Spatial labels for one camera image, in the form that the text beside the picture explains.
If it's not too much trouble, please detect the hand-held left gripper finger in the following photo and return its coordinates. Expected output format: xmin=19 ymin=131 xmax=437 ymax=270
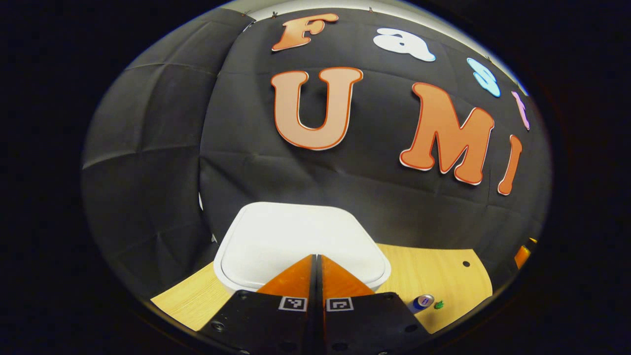
xmin=197 ymin=254 xmax=316 ymax=355
xmin=317 ymin=254 xmax=431 ymax=355

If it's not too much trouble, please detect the white desktop garbage bin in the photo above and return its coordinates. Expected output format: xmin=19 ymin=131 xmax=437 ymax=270
xmin=213 ymin=201 xmax=391 ymax=296

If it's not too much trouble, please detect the silver blue pop can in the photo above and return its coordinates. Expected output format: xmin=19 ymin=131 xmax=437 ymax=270
xmin=408 ymin=294 xmax=435 ymax=313

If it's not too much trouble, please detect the wooden desktop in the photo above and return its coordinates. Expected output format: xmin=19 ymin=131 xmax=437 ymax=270
xmin=150 ymin=243 xmax=493 ymax=335

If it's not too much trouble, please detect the black backdrop cloth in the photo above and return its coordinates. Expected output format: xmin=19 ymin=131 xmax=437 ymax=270
xmin=81 ymin=7 xmax=553 ymax=301

